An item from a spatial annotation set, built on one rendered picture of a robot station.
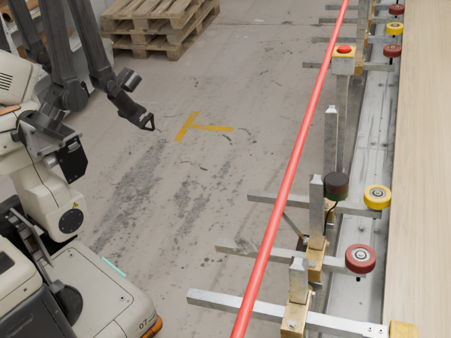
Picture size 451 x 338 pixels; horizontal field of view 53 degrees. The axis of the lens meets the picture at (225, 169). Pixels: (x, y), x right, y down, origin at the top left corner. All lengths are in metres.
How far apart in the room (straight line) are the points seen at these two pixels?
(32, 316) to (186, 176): 1.56
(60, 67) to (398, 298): 1.10
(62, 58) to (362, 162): 1.25
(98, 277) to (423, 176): 1.43
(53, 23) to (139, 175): 1.85
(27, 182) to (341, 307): 1.12
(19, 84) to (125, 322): 1.04
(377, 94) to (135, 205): 1.54
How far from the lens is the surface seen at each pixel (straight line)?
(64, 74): 1.44
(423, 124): 1.78
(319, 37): 2.56
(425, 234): 1.37
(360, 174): 1.96
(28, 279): 1.63
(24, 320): 1.74
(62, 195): 1.75
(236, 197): 2.78
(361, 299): 1.55
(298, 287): 1.05
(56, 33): 1.41
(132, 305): 2.04
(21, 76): 1.54
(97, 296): 2.13
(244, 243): 1.35
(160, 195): 2.90
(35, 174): 1.71
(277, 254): 1.33
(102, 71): 1.50
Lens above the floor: 1.88
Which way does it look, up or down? 39 degrees down
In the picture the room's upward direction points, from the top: 9 degrees counter-clockwise
